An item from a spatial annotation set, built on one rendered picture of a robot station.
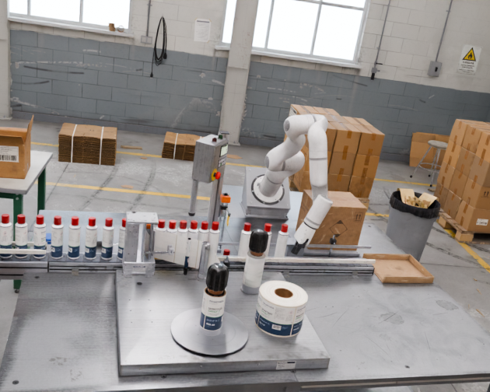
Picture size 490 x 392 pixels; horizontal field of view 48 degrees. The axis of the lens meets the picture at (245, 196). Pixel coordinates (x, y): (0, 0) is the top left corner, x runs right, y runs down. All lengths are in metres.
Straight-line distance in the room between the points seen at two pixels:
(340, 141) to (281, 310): 4.01
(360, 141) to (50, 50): 4.33
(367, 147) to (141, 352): 4.50
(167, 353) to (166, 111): 6.19
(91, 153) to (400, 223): 3.55
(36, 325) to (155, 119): 6.00
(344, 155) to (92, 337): 4.34
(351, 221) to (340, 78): 5.29
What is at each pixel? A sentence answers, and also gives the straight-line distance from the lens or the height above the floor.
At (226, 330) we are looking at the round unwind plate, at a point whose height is 0.89.
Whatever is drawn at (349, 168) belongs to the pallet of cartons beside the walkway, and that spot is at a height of 0.48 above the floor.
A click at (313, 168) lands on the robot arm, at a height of 1.38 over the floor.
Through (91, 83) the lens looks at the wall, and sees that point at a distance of 8.07.
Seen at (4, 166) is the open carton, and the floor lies 0.86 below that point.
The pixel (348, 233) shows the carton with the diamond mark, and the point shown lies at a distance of 3.19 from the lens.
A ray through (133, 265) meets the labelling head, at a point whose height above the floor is 0.93.
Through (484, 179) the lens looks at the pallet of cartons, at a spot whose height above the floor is 0.72.
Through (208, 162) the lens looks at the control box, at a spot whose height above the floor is 1.39.
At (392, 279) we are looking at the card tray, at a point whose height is 0.85.
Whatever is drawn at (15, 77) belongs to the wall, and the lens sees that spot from 8.27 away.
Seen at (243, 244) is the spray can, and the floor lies 0.98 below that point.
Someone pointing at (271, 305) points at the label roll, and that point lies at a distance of 2.24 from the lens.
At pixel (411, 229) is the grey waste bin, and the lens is 5.09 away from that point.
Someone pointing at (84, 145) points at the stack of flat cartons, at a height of 0.21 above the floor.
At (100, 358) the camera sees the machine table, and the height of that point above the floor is 0.83.
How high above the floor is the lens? 2.17
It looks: 21 degrees down
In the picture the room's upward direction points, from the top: 9 degrees clockwise
